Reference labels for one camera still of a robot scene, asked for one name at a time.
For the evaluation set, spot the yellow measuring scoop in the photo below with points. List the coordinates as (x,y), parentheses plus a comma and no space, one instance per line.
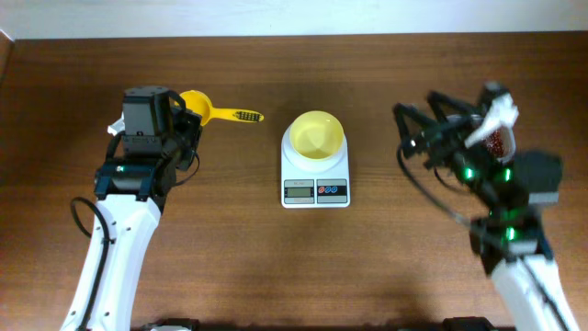
(200,103)

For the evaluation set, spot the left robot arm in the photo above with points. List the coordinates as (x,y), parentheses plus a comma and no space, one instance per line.
(130,195)

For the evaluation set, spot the red adzuki beans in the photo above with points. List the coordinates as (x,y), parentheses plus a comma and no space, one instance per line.
(494,144)

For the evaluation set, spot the clear plastic container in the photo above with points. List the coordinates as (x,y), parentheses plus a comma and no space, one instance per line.
(508,144)

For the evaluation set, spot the white digital kitchen scale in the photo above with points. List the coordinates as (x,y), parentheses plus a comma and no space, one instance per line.
(310,184)

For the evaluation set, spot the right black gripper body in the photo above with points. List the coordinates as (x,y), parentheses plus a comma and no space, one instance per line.
(468,165)

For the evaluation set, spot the pale yellow plastic bowl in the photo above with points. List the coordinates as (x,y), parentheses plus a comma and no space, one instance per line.
(316,135)

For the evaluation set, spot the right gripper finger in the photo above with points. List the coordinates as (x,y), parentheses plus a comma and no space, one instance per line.
(445,107)
(404,113)

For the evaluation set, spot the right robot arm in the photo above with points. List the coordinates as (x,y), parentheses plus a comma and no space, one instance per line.
(510,239)

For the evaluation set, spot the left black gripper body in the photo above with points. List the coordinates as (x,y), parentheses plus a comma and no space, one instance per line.
(183,144)

